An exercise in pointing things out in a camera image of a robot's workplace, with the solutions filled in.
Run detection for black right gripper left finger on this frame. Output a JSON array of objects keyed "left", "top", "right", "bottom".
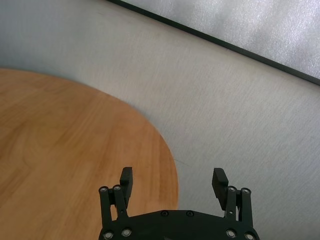
[{"left": 98, "top": 166, "right": 134, "bottom": 223}]

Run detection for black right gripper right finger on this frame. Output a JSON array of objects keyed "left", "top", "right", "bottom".
[{"left": 211, "top": 167, "right": 253, "bottom": 223}]

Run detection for black wall rail strip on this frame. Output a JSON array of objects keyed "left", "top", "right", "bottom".
[{"left": 103, "top": 0, "right": 320, "bottom": 86}]

